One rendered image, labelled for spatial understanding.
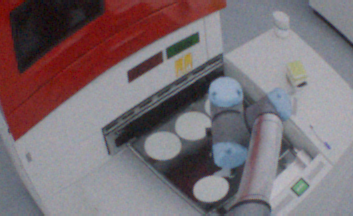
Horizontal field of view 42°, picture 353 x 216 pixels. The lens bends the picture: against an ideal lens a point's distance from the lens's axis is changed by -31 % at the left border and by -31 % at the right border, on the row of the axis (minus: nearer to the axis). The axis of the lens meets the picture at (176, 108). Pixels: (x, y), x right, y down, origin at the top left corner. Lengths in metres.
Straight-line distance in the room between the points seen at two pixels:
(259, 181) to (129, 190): 0.81
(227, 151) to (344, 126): 0.65
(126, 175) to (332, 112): 0.73
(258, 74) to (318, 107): 0.28
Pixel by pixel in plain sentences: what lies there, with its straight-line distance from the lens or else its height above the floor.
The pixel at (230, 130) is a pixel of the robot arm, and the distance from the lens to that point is 1.30.
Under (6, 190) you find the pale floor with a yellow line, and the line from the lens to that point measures 2.97.
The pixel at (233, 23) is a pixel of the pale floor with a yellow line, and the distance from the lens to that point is 3.54.
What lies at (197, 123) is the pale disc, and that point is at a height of 0.90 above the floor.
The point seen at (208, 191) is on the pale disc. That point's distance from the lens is 1.70.
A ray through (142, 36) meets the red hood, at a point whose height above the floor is 1.27.
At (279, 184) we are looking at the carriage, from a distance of 1.73.
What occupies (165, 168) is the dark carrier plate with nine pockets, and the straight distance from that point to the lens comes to 1.76.
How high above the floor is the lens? 2.33
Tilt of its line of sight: 49 degrees down
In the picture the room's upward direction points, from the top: 5 degrees counter-clockwise
